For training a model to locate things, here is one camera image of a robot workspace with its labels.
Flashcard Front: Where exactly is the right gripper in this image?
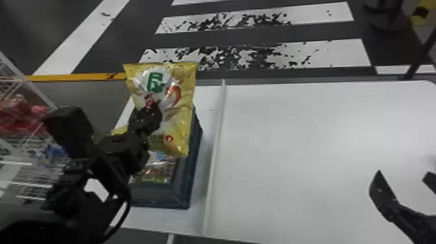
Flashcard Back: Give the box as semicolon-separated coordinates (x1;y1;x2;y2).
368;169;436;244

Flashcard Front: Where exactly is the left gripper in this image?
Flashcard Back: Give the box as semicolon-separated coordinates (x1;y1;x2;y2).
97;101;164;178

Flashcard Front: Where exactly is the yellow snack packet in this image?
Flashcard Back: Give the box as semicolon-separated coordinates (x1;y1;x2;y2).
112;62;199;158

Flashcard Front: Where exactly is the green snack packet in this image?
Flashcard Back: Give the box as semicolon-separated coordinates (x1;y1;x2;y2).
133;149;178;186

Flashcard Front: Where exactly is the blue basket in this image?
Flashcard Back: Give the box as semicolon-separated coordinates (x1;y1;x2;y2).
128;104;204;210

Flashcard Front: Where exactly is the red snack packet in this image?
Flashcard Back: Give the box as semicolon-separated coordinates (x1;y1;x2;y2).
0;94;50;136

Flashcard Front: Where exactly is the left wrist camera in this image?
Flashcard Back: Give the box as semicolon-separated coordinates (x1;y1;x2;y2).
41;105;97;160

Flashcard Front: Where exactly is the black cable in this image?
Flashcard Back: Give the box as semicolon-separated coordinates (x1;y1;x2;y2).
101;186;133;243

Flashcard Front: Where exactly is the white wire rack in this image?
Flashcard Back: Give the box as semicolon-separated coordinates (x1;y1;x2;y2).
0;51;74;210

